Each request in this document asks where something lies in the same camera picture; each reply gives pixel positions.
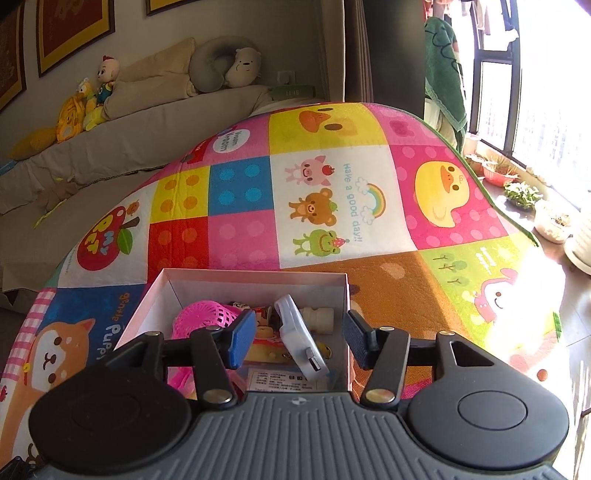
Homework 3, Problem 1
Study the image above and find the pink mesh ball toy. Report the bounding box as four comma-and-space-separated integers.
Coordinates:
167, 300, 242, 399

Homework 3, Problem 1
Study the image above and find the blue wet wipes packet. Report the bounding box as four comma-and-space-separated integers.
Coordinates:
246, 367, 328, 393

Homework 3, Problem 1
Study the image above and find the white toy bottle red cap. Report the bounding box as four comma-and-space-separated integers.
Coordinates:
300, 307, 335, 335

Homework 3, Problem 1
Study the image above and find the pink cardboard box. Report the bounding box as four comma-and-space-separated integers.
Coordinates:
116, 269, 353, 393

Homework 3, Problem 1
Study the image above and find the colourful cartoon play mat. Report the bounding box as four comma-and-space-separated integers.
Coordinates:
1, 103, 564, 463

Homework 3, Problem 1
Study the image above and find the red bowl on sill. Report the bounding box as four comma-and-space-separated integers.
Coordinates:
483, 165, 518, 187

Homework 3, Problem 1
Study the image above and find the white ribbed flower pot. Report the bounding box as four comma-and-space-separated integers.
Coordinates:
564, 225, 591, 275

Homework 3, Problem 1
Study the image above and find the beige sofa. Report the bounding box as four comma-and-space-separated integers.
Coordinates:
1, 85, 271, 292

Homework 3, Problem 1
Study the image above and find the yellow tiger plush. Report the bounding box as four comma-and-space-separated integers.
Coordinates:
55, 94, 85, 143

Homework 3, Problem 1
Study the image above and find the yellow banana plush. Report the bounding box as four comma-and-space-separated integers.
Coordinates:
9, 128, 56, 161

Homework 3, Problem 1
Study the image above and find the green towel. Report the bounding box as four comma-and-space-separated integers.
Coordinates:
425, 16, 468, 152

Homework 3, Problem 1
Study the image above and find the beige pillow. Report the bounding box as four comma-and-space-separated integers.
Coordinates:
102, 37, 197, 120

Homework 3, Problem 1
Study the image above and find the grey neck pillow bear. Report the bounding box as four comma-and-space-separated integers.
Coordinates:
188, 36, 263, 93

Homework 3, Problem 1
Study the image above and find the cartoon boy doll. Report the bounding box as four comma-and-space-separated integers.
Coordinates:
83, 55, 120, 131

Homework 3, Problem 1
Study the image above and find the framed red picture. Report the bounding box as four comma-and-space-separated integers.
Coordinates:
36, 0, 115, 77

